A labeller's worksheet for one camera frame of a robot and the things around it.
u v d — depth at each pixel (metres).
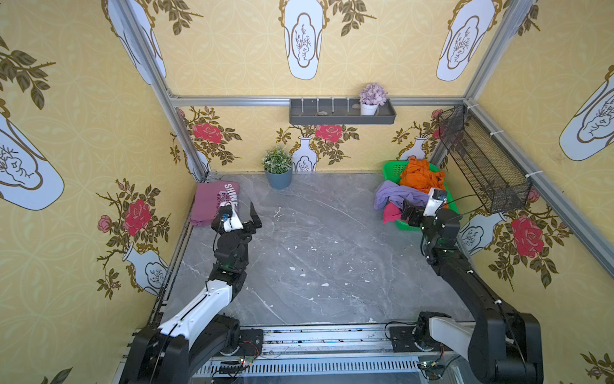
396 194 0.98
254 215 0.78
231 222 0.65
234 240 0.60
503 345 0.40
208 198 1.06
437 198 0.70
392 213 0.93
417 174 1.09
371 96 0.82
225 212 0.64
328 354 0.72
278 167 1.06
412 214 0.77
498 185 0.85
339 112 0.92
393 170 1.14
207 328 0.61
